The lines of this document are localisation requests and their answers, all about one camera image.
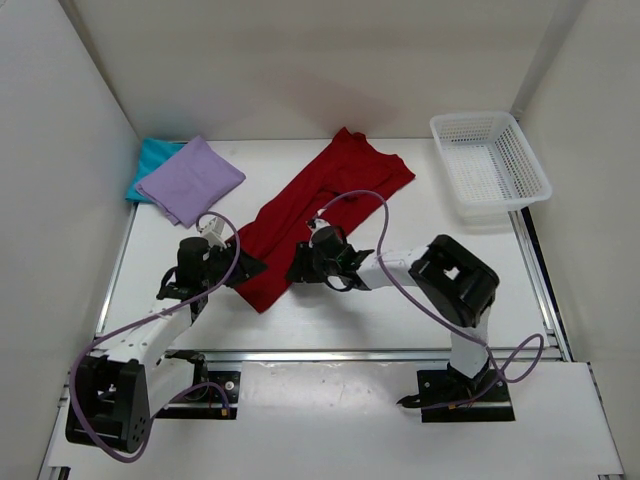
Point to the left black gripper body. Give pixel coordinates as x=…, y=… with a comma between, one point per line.
x=221, y=261

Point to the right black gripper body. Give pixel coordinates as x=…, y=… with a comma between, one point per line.
x=314, y=268

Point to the purple t shirt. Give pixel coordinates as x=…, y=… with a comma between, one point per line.
x=190, y=182

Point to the teal t shirt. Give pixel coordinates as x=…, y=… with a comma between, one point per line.
x=153, y=154

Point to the white plastic basket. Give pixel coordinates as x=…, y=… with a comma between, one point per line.
x=491, y=167

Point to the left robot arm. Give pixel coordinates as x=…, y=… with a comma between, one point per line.
x=115, y=394

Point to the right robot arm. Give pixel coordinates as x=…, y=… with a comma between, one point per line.
x=459, y=285

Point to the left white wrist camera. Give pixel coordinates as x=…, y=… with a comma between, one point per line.
x=212, y=232

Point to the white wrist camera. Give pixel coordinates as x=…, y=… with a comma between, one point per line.
x=315, y=224
x=212, y=232

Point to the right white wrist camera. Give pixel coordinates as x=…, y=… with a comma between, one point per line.
x=315, y=224

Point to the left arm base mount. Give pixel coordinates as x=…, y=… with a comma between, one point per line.
x=203, y=390

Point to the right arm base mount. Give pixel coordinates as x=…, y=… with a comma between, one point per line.
x=442, y=398

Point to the aluminium front rail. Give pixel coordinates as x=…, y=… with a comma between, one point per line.
x=274, y=356

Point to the aluminium rail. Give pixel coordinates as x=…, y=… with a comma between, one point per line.
x=526, y=235
x=274, y=356

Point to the aluminium right side rail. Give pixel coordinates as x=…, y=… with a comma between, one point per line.
x=526, y=235

